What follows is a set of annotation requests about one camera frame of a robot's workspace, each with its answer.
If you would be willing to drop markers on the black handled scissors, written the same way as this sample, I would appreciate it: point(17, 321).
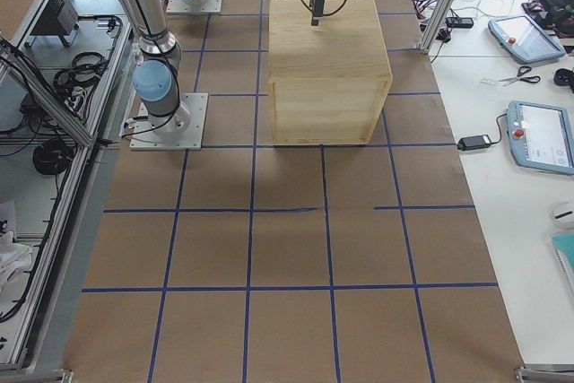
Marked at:
point(522, 75)

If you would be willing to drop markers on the near blue teach pendant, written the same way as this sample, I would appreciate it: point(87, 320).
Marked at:
point(540, 137)

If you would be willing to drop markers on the black power adapter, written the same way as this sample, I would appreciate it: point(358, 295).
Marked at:
point(474, 142)

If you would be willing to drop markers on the teal notebook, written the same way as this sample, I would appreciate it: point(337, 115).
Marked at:
point(563, 248)

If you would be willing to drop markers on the blue teach pendant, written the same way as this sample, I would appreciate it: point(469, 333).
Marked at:
point(540, 137)
point(524, 39)

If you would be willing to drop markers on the wooden drawer cabinet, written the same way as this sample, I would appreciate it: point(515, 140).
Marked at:
point(327, 83)

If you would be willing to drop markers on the far blue teach pendant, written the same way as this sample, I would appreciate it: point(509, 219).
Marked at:
point(524, 39)

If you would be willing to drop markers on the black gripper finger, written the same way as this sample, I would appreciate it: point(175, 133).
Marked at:
point(317, 11)

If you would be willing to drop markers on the aluminium frame post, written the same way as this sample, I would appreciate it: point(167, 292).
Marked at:
point(441, 2)

